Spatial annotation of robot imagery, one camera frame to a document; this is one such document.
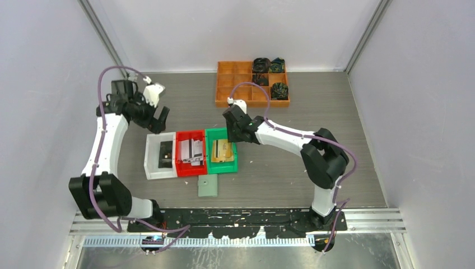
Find gold cards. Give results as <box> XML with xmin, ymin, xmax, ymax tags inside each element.
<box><xmin>211</xmin><ymin>139</ymin><xmax>234</xmax><ymax>163</ymax></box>

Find orange compartment tray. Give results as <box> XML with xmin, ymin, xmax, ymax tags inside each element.
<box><xmin>215</xmin><ymin>60</ymin><xmax>290</xmax><ymax>108</ymax></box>

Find green card holder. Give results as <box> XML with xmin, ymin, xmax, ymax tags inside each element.
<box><xmin>197</xmin><ymin>174</ymin><xmax>218</xmax><ymax>197</ymax></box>

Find white silver cards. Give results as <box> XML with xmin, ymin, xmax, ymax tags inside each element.
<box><xmin>179</xmin><ymin>139</ymin><xmax>205</xmax><ymax>166</ymax></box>

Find white plastic bin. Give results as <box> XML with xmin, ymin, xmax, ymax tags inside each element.
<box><xmin>144</xmin><ymin>132</ymin><xmax>178</xmax><ymax>180</ymax></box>

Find dark rolled item middle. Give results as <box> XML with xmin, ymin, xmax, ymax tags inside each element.
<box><xmin>252</xmin><ymin>73</ymin><xmax>269</xmax><ymax>87</ymax></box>

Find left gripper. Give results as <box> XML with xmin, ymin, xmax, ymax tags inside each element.
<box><xmin>131</xmin><ymin>91</ymin><xmax>169</xmax><ymax>134</ymax></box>

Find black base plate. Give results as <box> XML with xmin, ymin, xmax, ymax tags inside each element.
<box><xmin>127</xmin><ymin>208</ymin><xmax>347</xmax><ymax>239</ymax></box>

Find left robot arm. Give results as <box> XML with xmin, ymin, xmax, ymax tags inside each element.
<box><xmin>68</xmin><ymin>79</ymin><xmax>170</xmax><ymax>231</ymax></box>

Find red plastic bin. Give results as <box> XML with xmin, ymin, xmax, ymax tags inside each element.
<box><xmin>175</xmin><ymin>129</ymin><xmax>207</xmax><ymax>177</ymax></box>

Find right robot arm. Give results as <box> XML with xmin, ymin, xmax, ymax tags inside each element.
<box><xmin>223</xmin><ymin>104</ymin><xmax>350</xmax><ymax>230</ymax></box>

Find dark green rolled item top-right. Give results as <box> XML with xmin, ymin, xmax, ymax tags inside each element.
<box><xmin>268</xmin><ymin>57</ymin><xmax>285</xmax><ymax>73</ymax></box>

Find black rolled item top-left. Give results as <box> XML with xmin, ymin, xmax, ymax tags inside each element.
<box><xmin>252</xmin><ymin>58</ymin><xmax>271</xmax><ymax>73</ymax></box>

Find dark green rolled item bottom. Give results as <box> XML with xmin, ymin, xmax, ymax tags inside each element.
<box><xmin>270</xmin><ymin>82</ymin><xmax>288</xmax><ymax>100</ymax></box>

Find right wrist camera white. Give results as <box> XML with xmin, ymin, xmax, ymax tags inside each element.
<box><xmin>227</xmin><ymin>97</ymin><xmax>247</xmax><ymax>114</ymax></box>

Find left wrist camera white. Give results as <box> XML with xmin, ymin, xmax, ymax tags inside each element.
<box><xmin>143</xmin><ymin>84</ymin><xmax>165</xmax><ymax>108</ymax></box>

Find black cards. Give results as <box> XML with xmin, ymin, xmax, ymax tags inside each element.
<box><xmin>158</xmin><ymin>141</ymin><xmax>173</xmax><ymax>169</ymax></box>

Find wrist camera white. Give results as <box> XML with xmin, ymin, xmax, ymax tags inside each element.
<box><xmin>227</xmin><ymin>97</ymin><xmax>247</xmax><ymax>114</ymax></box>
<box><xmin>143</xmin><ymin>84</ymin><xmax>165</xmax><ymax>108</ymax></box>

